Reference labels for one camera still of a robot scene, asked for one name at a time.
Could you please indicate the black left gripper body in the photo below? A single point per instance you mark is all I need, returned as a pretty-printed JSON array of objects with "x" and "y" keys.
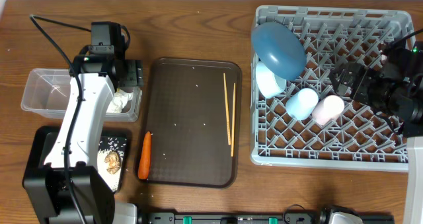
[{"x": 134, "y": 72}]

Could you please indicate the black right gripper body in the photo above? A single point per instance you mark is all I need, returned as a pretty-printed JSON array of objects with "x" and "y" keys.
[{"x": 370, "y": 88}]

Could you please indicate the white napkin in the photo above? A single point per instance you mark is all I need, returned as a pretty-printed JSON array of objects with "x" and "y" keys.
[{"x": 119, "y": 101}]

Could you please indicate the pink plastic cup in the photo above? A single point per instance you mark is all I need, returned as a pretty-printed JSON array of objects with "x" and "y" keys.
[{"x": 328, "y": 109}]

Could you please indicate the light blue plastic cup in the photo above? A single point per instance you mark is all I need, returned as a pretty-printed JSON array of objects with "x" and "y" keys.
[{"x": 301, "y": 104}]

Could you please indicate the dark blue plate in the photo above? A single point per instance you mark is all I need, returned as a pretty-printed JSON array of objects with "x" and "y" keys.
[{"x": 279, "y": 49}]

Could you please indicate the light blue bowl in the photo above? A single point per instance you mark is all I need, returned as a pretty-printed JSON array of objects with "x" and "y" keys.
[{"x": 268, "y": 83}]

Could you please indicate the brown food scrap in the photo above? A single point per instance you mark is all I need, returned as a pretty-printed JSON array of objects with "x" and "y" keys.
[{"x": 113, "y": 161}]

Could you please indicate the white rice pile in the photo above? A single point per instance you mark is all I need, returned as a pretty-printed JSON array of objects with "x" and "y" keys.
[{"x": 106, "y": 145}]

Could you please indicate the wooden chopstick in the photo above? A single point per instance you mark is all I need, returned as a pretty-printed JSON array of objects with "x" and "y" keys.
[
  {"x": 226, "y": 109},
  {"x": 233, "y": 121}
]

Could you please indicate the orange carrot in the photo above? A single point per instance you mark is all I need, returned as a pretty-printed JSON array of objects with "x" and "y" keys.
[{"x": 145, "y": 159}]

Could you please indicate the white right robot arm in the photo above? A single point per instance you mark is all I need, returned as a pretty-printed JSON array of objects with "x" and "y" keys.
[{"x": 394, "y": 90}]

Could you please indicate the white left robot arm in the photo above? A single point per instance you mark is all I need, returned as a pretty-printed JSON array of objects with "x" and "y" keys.
[{"x": 64, "y": 185}]

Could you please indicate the grey dishwasher rack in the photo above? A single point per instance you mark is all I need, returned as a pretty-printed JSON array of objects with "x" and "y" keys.
[{"x": 357, "y": 139}]

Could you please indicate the black waste tray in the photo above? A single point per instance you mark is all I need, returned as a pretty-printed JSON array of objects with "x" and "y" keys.
[{"x": 45, "y": 138}]

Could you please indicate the brown serving tray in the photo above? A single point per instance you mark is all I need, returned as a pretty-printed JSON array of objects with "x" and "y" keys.
[{"x": 185, "y": 112}]

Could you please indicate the clear plastic bin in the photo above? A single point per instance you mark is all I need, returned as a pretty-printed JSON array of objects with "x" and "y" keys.
[{"x": 47, "y": 93}]

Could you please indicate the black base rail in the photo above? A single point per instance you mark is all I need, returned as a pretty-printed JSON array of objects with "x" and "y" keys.
[{"x": 294, "y": 214}]

